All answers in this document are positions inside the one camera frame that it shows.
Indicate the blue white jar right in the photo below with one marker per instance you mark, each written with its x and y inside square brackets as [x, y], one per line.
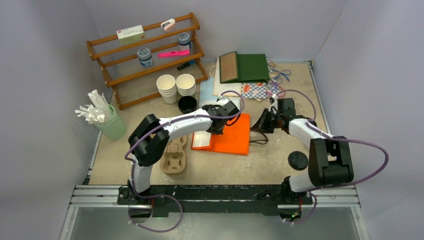
[184, 41]

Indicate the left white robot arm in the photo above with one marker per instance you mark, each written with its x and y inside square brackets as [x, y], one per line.
[149, 140]

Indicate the wooden shelf rack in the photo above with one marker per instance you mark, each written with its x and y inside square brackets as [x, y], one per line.
[133, 53]

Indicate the left white cup stack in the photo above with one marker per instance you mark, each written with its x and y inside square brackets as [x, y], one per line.
[166, 85]

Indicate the pink marker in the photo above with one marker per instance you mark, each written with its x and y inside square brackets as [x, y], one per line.
[169, 54]

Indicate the blue white jar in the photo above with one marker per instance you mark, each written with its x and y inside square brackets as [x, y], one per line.
[184, 41]
[145, 58]

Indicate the right white cup stack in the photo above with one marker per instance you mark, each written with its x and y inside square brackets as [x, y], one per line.
[186, 84]

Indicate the green paper bag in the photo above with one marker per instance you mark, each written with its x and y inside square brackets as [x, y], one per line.
[243, 68]

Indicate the white pink clip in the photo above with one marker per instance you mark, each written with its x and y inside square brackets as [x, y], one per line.
[168, 25]

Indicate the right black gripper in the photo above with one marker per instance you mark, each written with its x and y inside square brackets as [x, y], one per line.
[261, 125]

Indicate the green straw holder cup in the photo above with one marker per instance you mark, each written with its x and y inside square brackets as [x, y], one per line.
[115, 128]

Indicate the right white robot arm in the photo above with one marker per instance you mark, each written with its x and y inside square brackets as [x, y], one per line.
[329, 161]

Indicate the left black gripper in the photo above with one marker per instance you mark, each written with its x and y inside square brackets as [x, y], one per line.
[216, 132]

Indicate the black blue marker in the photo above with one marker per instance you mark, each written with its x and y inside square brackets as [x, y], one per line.
[185, 65]

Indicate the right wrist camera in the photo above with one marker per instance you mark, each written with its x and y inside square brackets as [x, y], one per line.
[273, 99]

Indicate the orange paper bag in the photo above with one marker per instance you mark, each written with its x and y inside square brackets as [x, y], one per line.
[234, 140]

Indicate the black paper cup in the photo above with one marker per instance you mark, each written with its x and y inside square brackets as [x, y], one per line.
[187, 104]

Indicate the blue checkered paper bag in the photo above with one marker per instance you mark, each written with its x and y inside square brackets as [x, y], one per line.
[258, 90]

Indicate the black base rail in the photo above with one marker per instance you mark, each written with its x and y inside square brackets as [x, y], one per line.
[262, 199]

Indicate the pulp cup carrier tray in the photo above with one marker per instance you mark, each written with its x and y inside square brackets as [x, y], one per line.
[174, 158]

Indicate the black cup lid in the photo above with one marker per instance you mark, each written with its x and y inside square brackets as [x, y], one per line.
[298, 160]

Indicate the white cup stack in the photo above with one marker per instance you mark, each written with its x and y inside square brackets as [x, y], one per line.
[166, 85]
[186, 84]

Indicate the blue white jar left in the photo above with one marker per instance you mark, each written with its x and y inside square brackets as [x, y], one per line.
[145, 58]

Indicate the white green box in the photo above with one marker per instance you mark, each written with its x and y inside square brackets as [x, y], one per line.
[131, 35]

